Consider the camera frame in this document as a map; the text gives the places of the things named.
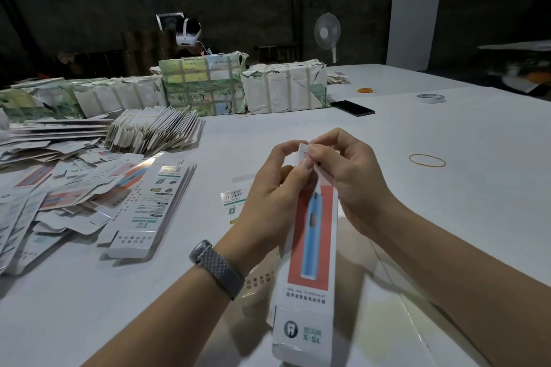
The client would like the toothbrush carton box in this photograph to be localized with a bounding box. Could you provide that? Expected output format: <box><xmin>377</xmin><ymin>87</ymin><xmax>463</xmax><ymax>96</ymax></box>
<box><xmin>271</xmin><ymin>143</ymin><xmax>339</xmax><ymax>367</ymax></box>

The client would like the white standing fan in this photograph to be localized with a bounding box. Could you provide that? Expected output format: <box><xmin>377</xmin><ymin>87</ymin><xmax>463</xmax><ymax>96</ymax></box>
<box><xmin>313</xmin><ymin>12</ymin><xmax>342</xmax><ymax>65</ymax></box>

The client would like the white head-mounted camera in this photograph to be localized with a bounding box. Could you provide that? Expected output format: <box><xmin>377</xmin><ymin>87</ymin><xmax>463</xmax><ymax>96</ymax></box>
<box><xmin>157</xmin><ymin>12</ymin><xmax>203</xmax><ymax>47</ymax></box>

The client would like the grey band wristwatch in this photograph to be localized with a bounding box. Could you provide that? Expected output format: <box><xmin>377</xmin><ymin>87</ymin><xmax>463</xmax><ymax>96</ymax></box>
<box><xmin>189</xmin><ymin>239</ymin><xmax>246</xmax><ymax>300</ymax></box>

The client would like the stack of brown cartons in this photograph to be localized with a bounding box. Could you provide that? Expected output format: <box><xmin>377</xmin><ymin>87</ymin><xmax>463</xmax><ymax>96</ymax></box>
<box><xmin>121</xmin><ymin>29</ymin><xmax>173</xmax><ymax>77</ymax></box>

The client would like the row of white wrapped bundles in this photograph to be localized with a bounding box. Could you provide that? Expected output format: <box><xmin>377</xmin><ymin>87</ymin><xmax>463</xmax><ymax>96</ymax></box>
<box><xmin>0</xmin><ymin>76</ymin><xmax>167</xmax><ymax>120</ymax></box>

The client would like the white board panel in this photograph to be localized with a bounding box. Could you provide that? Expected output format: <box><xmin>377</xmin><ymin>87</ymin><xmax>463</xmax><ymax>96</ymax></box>
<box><xmin>386</xmin><ymin>0</ymin><xmax>445</xmax><ymax>72</ymax></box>

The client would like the person's right forearm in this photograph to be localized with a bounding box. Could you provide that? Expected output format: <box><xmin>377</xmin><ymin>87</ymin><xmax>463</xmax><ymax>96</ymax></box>
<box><xmin>370</xmin><ymin>203</ymin><xmax>551</xmax><ymax>367</ymax></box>

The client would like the white strapped wrapped bundle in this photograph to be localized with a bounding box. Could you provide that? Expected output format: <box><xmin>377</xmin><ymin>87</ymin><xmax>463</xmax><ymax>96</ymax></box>
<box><xmin>241</xmin><ymin>60</ymin><xmax>329</xmax><ymax>115</ymax></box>

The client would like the cluttered side table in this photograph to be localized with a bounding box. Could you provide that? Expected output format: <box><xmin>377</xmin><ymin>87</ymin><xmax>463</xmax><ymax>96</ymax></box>
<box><xmin>478</xmin><ymin>40</ymin><xmax>551</xmax><ymax>97</ymax></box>

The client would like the black smartphone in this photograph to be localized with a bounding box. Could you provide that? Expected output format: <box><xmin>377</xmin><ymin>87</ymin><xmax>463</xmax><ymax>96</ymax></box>
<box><xmin>331</xmin><ymin>100</ymin><xmax>377</xmax><ymax>118</ymax></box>

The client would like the green printed wrapped bundle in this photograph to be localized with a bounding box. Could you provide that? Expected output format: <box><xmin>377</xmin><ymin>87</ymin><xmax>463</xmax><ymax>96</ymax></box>
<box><xmin>158</xmin><ymin>52</ymin><xmax>249</xmax><ymax>118</ymax></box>

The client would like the person's right hand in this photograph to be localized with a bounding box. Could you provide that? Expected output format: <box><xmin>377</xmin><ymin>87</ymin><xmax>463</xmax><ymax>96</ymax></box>
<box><xmin>307</xmin><ymin>127</ymin><xmax>401</xmax><ymax>239</ymax></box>

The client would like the thin tan rubber band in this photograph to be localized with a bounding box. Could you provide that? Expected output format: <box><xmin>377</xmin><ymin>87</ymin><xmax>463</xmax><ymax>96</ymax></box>
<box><xmin>409</xmin><ymin>153</ymin><xmax>447</xmax><ymax>168</ymax></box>

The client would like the pile of cartons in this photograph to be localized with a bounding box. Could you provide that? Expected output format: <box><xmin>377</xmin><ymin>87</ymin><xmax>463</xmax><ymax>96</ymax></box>
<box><xmin>0</xmin><ymin>108</ymin><xmax>197</xmax><ymax>276</ymax></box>

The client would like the person's left hand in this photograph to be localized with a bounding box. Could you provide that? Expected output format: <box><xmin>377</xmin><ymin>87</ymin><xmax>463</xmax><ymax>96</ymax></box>
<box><xmin>215</xmin><ymin>140</ymin><xmax>318</xmax><ymax>278</ymax></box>

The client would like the dark wooden chair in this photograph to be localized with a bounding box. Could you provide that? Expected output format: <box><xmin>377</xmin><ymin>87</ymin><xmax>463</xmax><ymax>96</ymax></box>
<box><xmin>255</xmin><ymin>44</ymin><xmax>300</xmax><ymax>64</ymax></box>

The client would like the person's left forearm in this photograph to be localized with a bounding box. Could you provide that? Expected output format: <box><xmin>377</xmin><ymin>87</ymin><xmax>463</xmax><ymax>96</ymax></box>
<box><xmin>83</xmin><ymin>268</ymin><xmax>232</xmax><ymax>367</ymax></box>

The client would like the fanned stack of white cartons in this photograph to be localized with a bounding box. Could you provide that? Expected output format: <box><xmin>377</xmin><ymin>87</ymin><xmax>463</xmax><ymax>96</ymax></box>
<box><xmin>105</xmin><ymin>105</ymin><xmax>205</xmax><ymax>155</ymax></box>

